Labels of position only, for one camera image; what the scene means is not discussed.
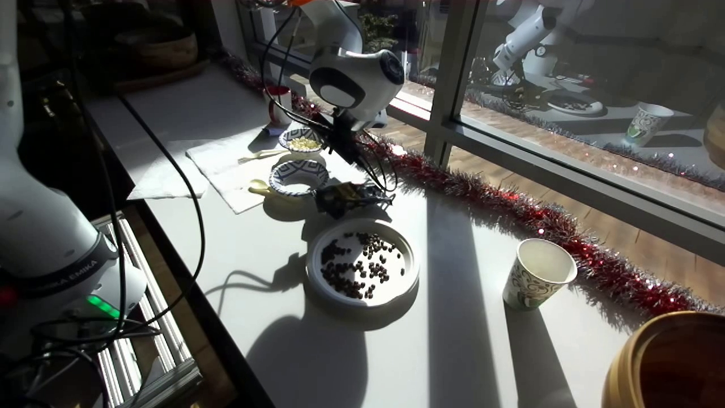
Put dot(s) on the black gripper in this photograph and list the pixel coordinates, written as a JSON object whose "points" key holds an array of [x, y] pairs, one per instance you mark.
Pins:
{"points": [[346, 126]]}

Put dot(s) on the yellow chip pieces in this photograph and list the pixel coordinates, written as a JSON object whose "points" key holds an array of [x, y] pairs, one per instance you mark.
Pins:
{"points": [[304, 140]]}

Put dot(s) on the blue patterned bowl with chips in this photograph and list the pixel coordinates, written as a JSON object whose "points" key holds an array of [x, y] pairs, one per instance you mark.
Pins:
{"points": [[302, 140]]}

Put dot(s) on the white bowl of dark beans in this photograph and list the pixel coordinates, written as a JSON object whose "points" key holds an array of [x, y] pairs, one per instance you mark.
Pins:
{"points": [[320, 284]]}

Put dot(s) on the cream plastic fork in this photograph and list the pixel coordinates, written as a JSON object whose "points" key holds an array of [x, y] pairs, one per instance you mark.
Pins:
{"points": [[261, 155]]}

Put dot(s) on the cream plastic spoon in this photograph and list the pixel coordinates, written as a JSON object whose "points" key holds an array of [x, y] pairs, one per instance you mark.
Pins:
{"points": [[260, 187]]}

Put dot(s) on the dark coffee beans heap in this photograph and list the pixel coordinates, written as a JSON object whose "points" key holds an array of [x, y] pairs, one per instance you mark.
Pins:
{"points": [[359, 262]]}

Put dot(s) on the white paper towel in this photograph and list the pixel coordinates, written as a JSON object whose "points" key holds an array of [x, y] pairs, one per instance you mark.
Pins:
{"points": [[229, 177]]}

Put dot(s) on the green potted plant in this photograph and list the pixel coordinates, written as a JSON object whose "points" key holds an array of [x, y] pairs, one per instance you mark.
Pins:
{"points": [[376, 26]]}

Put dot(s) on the red silver tinsel garland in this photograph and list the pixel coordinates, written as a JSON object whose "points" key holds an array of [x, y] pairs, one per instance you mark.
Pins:
{"points": [[545, 223]]}

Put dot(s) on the brown wicker basket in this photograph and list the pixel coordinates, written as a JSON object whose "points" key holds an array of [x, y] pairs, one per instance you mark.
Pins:
{"points": [[162, 52]]}

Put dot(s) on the patterned paper cup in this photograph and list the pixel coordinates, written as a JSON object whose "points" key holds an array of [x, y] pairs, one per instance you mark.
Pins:
{"points": [[538, 275]]}

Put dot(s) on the white slatted rack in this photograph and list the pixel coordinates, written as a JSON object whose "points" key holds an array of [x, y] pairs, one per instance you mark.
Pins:
{"points": [[162, 332]]}

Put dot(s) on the woven basket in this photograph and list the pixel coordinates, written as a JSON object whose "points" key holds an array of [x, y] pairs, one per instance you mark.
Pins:
{"points": [[649, 369]]}

